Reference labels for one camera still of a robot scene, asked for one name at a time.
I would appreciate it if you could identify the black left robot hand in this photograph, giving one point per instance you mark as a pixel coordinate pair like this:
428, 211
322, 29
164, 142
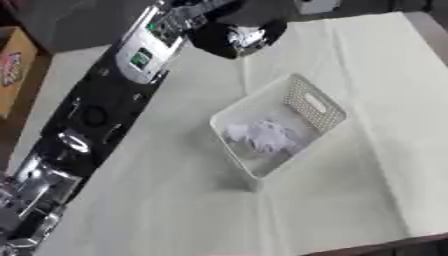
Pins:
211, 40

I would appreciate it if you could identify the white paper ball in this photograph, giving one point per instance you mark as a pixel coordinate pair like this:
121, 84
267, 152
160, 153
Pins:
245, 36
269, 137

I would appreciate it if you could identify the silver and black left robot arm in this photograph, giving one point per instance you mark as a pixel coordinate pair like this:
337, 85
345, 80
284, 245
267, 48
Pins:
105, 110

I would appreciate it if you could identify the white box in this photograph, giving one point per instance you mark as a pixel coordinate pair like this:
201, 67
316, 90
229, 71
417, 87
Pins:
316, 5

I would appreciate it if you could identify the tan cardboard box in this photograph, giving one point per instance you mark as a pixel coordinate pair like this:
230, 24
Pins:
13, 66

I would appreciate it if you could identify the white perforated plastic basket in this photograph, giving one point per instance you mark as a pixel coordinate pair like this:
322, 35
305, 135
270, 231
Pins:
318, 106

